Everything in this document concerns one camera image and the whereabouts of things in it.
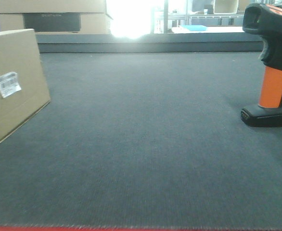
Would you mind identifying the brown cardboard package box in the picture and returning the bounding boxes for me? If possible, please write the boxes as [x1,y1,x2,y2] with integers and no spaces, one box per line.
[0,29,51,143]

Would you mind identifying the orange black barcode scanner gun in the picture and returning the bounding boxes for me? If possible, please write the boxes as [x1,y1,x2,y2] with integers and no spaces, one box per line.
[241,3,282,127]

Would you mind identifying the white barcode label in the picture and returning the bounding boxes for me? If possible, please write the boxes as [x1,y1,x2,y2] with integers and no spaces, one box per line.
[0,72,22,98]

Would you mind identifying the beige box on shelf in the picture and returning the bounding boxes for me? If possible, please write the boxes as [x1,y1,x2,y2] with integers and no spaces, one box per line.
[213,0,239,14]

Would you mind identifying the upper stacked cardboard box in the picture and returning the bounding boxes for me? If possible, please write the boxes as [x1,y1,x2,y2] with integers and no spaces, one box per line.
[0,0,107,13]

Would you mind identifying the blue flat tray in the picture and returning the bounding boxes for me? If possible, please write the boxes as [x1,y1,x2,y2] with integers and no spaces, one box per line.
[180,25,207,31]

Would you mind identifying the grey raised table border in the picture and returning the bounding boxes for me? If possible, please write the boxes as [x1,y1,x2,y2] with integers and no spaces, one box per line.
[36,32,263,53]

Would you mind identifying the grey vertical pillar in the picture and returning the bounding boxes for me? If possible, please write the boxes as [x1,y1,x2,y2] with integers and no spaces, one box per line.
[163,0,169,34]

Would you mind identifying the white background table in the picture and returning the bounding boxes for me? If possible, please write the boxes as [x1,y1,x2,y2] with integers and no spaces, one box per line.
[172,26,244,34]

